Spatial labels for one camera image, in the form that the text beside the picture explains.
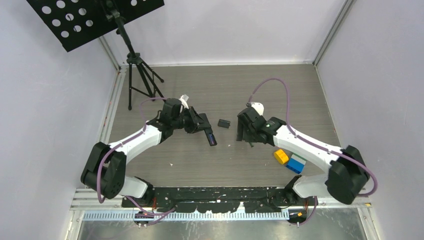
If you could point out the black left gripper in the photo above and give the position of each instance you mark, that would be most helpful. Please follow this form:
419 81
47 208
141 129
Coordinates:
195 120

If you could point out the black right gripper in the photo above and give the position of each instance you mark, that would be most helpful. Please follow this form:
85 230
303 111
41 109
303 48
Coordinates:
242 134

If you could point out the black remote battery cover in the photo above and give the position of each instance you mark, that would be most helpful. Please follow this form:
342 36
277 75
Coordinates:
224 123

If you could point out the blue purple battery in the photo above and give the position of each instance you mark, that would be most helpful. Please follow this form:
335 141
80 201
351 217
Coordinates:
211 139

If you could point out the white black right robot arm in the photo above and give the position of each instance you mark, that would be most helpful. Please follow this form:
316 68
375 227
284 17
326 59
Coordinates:
344 173

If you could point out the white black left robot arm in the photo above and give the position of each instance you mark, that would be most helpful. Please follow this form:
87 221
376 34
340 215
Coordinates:
105 169

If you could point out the yellow toy brick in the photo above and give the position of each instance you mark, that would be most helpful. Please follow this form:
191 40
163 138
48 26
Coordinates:
281 156

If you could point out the blue green white brick stack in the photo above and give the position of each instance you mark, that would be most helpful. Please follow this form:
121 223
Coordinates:
296 163

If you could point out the black music stand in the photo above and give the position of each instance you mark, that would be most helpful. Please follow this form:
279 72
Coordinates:
78 22

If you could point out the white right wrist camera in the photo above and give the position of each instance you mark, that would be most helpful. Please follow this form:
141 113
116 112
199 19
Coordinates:
259 107

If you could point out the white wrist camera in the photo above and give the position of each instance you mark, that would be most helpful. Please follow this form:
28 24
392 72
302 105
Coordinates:
184 101
259 107

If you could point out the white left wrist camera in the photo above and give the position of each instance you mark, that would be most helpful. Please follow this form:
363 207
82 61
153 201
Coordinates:
184 101

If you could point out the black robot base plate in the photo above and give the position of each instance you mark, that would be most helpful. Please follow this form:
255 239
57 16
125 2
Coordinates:
220 200

